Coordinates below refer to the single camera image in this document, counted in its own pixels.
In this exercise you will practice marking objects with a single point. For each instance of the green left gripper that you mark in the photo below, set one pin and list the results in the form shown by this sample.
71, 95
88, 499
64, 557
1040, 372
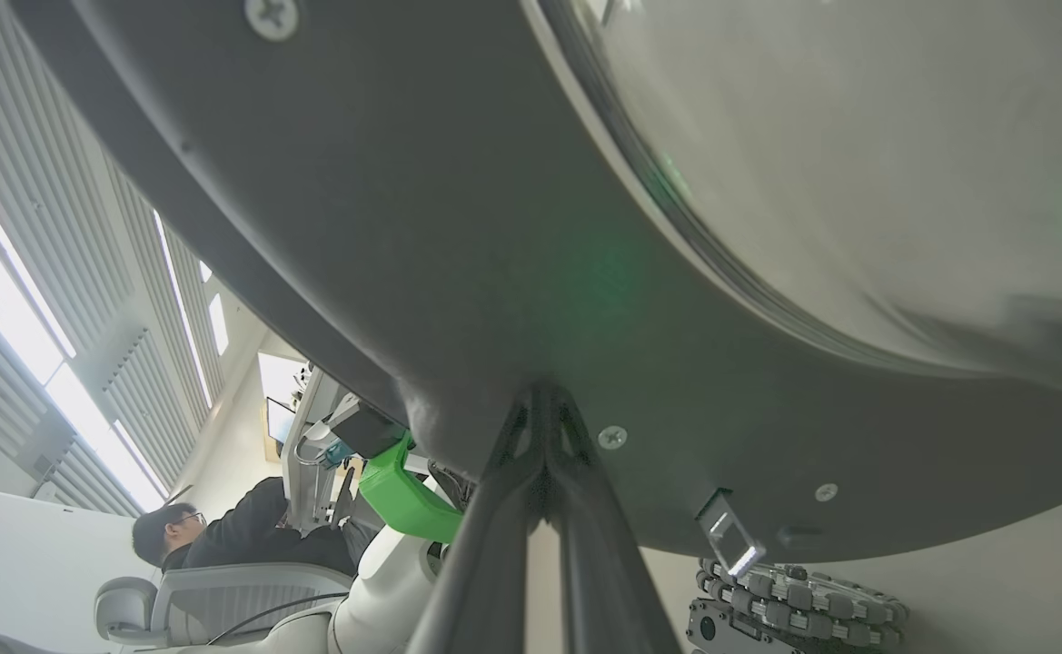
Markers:
403, 500

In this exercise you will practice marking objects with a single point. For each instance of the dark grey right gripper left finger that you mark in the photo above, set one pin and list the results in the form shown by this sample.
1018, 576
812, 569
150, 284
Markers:
494, 545

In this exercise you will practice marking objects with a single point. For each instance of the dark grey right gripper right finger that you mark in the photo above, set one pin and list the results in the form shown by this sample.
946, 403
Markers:
599, 563

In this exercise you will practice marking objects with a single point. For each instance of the round washing machine door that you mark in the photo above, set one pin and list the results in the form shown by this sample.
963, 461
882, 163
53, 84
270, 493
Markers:
403, 227

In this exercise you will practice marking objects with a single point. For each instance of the white equipment stand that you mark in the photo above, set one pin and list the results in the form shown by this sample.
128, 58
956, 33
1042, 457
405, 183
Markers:
308, 409

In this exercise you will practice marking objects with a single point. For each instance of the computer monitor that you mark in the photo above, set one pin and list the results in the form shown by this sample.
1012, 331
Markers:
278, 420

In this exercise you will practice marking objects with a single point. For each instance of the person in black jacket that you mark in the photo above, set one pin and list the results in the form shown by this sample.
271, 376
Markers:
249, 531

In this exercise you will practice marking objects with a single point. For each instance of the grey office chair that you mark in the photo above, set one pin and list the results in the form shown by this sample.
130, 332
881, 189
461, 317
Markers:
222, 595

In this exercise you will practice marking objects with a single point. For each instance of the small ceiling light panel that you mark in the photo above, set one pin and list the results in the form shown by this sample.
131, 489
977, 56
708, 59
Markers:
219, 324

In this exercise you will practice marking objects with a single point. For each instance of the thin ceiling light strip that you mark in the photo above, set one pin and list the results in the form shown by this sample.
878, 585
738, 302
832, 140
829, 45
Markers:
183, 313

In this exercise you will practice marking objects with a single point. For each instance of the white partition panel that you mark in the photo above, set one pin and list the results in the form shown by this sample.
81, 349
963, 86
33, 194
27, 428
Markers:
22, 572

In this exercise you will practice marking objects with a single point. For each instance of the wide ceiling light strip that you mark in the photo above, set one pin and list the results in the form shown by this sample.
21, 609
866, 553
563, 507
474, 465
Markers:
13, 318

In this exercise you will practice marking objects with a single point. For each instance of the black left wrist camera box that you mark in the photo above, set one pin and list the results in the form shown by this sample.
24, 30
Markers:
369, 431

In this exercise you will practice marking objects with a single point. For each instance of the teal left camera connector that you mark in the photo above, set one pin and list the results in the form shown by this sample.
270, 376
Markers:
340, 452

